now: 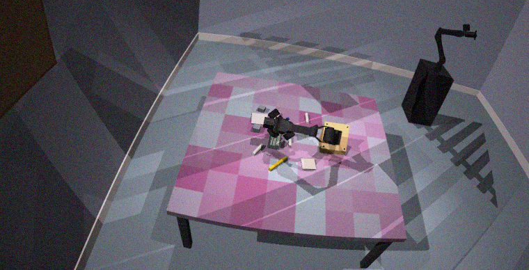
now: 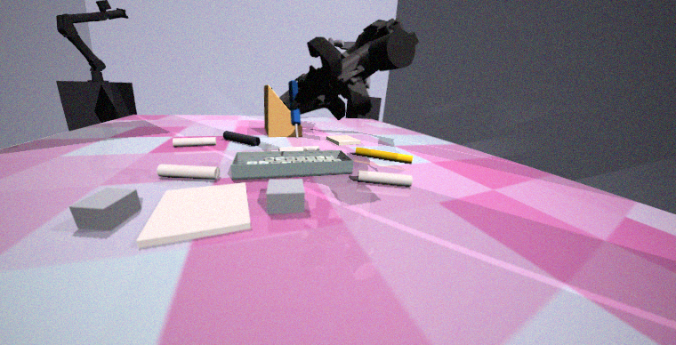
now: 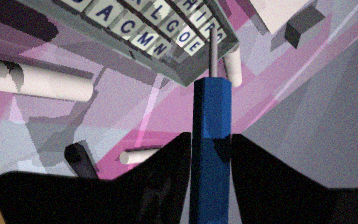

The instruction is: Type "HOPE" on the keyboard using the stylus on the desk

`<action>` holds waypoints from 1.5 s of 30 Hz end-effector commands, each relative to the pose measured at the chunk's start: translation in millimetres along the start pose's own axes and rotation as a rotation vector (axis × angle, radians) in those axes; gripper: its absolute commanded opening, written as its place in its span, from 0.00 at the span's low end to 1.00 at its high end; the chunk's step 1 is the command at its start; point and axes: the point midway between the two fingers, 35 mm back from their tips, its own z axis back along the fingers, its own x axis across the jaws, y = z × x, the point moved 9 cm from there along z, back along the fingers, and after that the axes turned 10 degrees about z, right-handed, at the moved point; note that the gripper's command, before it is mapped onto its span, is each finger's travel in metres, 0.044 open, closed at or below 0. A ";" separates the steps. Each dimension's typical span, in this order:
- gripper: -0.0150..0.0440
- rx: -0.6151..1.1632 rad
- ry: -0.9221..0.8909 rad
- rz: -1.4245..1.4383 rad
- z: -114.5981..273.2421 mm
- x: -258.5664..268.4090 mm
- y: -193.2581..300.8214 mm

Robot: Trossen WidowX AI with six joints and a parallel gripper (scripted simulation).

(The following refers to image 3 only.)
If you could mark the grey keyboard with white letter keys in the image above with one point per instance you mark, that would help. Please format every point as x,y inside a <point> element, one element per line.
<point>169,37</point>

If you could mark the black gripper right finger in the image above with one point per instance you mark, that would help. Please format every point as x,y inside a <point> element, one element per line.
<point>268,191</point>

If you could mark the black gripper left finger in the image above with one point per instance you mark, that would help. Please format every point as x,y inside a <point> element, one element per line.
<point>153,192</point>

